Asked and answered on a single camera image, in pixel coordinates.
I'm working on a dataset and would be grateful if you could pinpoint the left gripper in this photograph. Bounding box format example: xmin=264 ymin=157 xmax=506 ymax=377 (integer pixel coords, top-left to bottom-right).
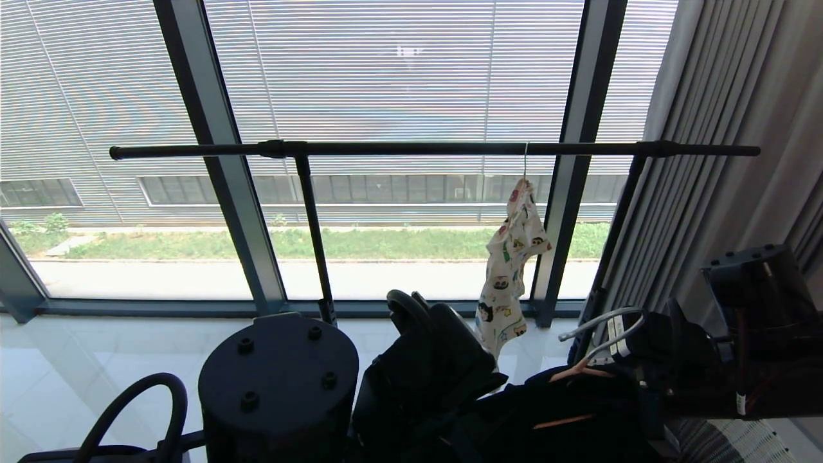
xmin=352 ymin=350 xmax=509 ymax=452

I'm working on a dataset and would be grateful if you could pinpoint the cream printed garment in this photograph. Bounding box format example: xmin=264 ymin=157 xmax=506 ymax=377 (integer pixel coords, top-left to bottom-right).
xmin=476 ymin=179 xmax=552 ymax=361

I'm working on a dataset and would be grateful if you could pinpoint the black garment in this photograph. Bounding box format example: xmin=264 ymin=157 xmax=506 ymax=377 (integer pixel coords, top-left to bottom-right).
xmin=450 ymin=365 xmax=669 ymax=463

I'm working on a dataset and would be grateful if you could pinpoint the black clothes rack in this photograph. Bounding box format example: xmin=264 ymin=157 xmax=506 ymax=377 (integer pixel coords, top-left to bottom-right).
xmin=109 ymin=139 xmax=761 ymax=364

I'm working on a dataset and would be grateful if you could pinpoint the white laundry basket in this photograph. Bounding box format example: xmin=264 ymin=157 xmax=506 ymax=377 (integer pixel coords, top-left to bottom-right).
xmin=669 ymin=418 xmax=798 ymax=463

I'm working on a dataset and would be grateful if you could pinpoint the window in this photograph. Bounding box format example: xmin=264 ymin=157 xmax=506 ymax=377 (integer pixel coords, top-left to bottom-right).
xmin=0 ymin=0 xmax=679 ymax=329

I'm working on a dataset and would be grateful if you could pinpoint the beige curtain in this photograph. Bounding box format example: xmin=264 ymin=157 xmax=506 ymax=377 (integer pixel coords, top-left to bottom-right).
xmin=598 ymin=0 xmax=823 ymax=322

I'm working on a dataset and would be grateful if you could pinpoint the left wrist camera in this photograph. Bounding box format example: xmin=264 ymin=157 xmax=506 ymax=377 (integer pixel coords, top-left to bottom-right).
xmin=386 ymin=289 xmax=497 ymax=381

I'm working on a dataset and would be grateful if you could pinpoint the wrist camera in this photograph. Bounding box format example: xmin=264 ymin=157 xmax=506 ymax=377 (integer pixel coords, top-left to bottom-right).
xmin=386 ymin=289 xmax=497 ymax=381
xmin=606 ymin=299 xmax=721 ymax=386

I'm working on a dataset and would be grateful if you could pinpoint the black cable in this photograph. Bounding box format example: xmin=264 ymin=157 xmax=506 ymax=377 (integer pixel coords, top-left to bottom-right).
xmin=74 ymin=373 xmax=189 ymax=463

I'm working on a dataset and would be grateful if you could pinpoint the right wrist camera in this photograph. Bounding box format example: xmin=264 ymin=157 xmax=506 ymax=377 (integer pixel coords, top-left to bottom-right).
xmin=606 ymin=299 xmax=721 ymax=386

